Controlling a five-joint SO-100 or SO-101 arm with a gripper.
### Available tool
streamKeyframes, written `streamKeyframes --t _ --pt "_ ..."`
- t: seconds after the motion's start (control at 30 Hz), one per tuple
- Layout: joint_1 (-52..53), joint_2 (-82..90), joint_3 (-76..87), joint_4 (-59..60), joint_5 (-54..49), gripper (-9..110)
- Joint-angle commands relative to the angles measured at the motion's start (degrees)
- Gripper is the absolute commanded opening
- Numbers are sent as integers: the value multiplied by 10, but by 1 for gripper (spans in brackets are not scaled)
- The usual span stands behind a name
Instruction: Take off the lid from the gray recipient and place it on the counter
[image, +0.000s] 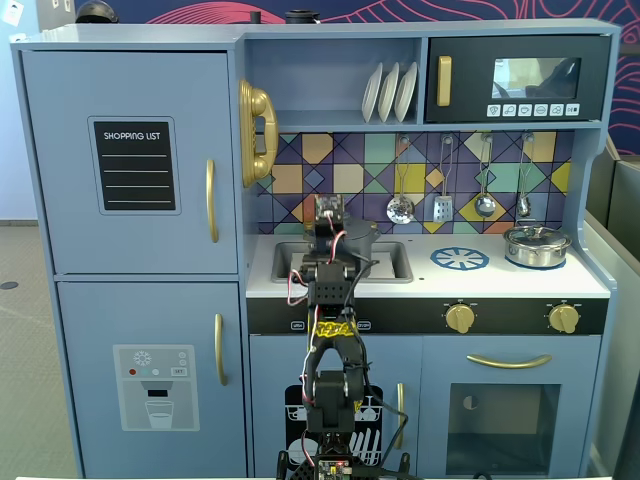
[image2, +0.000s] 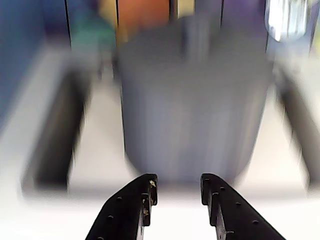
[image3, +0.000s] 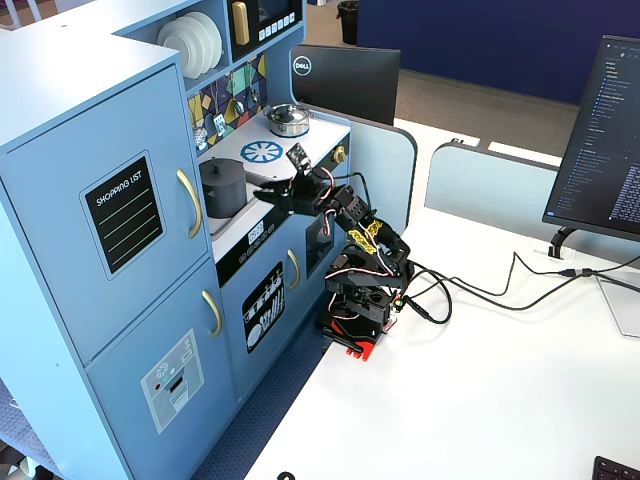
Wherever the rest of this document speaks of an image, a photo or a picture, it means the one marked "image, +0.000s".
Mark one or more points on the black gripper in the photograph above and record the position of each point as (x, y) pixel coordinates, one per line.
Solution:
(325, 233)

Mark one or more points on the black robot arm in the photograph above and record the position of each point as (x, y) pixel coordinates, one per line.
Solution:
(330, 400)

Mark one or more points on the steel pot lid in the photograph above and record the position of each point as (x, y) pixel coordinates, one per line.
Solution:
(536, 235)

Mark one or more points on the gray cooking pot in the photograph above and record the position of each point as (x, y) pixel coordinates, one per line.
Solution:
(361, 245)

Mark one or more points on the gray toy sink basin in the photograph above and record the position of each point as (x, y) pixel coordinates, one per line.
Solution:
(390, 262)

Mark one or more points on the steel slotted spoon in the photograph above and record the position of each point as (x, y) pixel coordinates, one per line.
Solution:
(400, 210)

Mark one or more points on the steel slotted spatula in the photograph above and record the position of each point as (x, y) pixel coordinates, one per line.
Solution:
(443, 208)

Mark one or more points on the gold toy telephone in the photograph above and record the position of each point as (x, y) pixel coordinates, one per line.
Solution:
(257, 132)

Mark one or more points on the dishwasher door with print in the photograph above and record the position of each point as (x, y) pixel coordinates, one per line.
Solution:
(272, 365)

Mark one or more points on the white plate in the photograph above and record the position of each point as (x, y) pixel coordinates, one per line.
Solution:
(371, 92)
(405, 92)
(388, 92)

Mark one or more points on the gold stove knob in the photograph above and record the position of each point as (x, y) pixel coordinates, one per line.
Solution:
(460, 318)
(564, 318)

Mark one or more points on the steel ladle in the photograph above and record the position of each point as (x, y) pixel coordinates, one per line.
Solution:
(484, 206)

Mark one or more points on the blue wooden toy kitchen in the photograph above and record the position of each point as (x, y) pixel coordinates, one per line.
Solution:
(150, 300)

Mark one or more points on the small steel spoon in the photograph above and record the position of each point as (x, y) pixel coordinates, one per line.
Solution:
(523, 205)

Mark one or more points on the black shopping list board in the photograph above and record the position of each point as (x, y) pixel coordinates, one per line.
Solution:
(134, 166)

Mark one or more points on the stainless steel pot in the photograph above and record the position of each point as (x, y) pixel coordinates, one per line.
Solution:
(535, 255)

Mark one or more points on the black toy microwave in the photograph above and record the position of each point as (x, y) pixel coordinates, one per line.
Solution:
(470, 75)

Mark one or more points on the black cylinder object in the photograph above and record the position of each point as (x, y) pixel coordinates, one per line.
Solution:
(301, 17)

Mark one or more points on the robot controller circuit board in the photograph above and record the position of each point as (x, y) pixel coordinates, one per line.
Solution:
(333, 469)

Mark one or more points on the small black cap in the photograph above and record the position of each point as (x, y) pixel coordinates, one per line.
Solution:
(255, 17)

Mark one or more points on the blue freezer door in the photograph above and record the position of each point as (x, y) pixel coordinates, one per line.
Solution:
(90, 320)

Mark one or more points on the oven door with window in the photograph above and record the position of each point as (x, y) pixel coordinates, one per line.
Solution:
(510, 425)

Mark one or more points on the blue fridge door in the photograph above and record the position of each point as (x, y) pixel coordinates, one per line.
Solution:
(60, 150)

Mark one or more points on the light gray desk partition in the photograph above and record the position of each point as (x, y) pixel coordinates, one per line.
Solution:
(615, 325)

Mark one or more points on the black floor socket cover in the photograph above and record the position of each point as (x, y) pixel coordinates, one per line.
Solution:
(8, 285)

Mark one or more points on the black rounded object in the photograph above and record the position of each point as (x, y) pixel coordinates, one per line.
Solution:
(96, 12)

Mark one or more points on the white paper note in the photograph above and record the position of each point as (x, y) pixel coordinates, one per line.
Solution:
(12, 12)

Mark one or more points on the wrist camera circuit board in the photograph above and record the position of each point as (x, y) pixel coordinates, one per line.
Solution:
(329, 204)

